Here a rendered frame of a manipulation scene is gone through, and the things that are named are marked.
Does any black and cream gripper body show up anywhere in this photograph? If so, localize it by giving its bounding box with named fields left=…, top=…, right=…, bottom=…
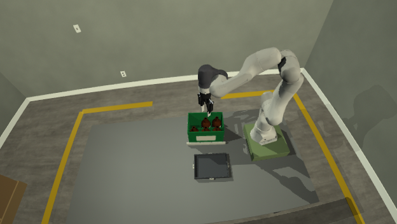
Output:
left=200, top=92, right=211, bottom=102

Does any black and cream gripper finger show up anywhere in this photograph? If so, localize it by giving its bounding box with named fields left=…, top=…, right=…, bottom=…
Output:
left=197, top=93, right=205, bottom=112
left=204, top=99, right=214, bottom=117

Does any brown glass bottle with white label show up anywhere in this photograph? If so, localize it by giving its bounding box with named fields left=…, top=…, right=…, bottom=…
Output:
left=201, top=117, right=210, bottom=128

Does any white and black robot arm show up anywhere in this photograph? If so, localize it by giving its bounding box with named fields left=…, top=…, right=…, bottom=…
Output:
left=198, top=47, right=304, bottom=145

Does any green bottle crate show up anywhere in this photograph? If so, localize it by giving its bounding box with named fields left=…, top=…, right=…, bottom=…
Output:
left=188, top=112, right=225, bottom=143

